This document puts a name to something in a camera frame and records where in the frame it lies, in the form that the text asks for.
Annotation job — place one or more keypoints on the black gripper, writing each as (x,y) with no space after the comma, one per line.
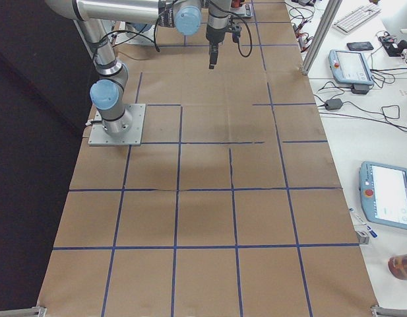
(212,36)

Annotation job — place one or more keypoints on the red yellow mango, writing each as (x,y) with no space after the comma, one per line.
(237,3)

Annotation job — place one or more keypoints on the white digital kitchen scale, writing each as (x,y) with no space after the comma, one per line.
(244,11)

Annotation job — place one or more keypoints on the black power adapter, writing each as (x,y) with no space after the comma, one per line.
(333,104)

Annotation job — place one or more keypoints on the teach pendant near left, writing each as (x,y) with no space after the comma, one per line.
(350,67)

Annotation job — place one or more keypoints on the teach pendant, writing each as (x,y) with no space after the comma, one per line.
(383,192)
(350,67)

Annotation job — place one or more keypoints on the white keyboard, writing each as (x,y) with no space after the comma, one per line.
(356,18)

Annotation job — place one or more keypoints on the black smartphone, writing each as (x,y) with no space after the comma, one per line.
(359,46)

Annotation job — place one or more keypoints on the teach pendant near right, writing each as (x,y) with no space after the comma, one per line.
(383,192)

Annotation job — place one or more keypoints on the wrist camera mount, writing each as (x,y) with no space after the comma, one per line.
(235,29)

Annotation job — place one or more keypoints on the aluminium frame post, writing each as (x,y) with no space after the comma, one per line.
(322,29)

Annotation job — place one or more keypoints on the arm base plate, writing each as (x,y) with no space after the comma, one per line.
(125,131)

